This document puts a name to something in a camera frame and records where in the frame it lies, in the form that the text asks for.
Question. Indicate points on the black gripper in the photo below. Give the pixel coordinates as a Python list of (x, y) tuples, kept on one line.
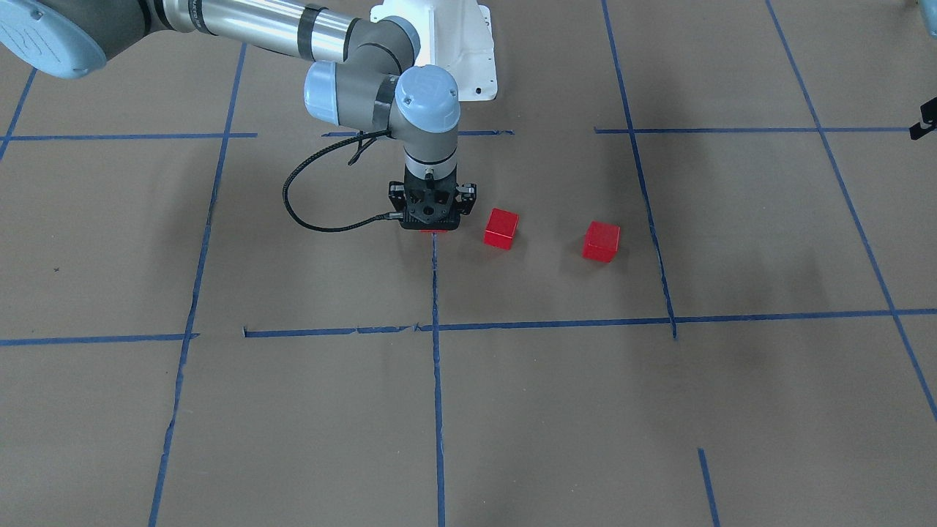
[(396, 197)]

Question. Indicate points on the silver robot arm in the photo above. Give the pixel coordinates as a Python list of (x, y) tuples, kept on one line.
[(362, 75)]

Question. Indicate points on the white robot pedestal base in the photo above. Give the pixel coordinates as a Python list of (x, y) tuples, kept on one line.
[(454, 35)]

